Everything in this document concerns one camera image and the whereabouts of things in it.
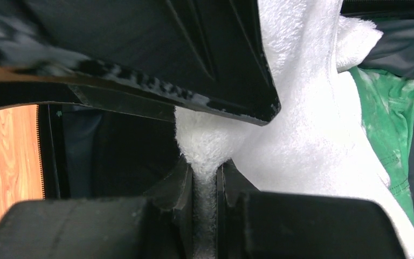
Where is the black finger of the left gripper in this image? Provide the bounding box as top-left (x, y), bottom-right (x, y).
top-left (0, 1), bottom-right (281, 126)

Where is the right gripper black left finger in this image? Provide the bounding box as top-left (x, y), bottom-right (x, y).
top-left (0, 158), bottom-right (193, 258)

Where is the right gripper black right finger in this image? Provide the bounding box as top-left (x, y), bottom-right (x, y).
top-left (216, 161), bottom-right (405, 258)

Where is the yellow Pikachu hard-shell suitcase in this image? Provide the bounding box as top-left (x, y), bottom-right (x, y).
top-left (0, 0), bottom-right (414, 247)

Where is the green garment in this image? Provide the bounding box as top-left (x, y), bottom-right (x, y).
top-left (349, 67), bottom-right (414, 223)

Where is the white towel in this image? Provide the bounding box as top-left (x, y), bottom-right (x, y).
top-left (175, 1), bottom-right (414, 258)

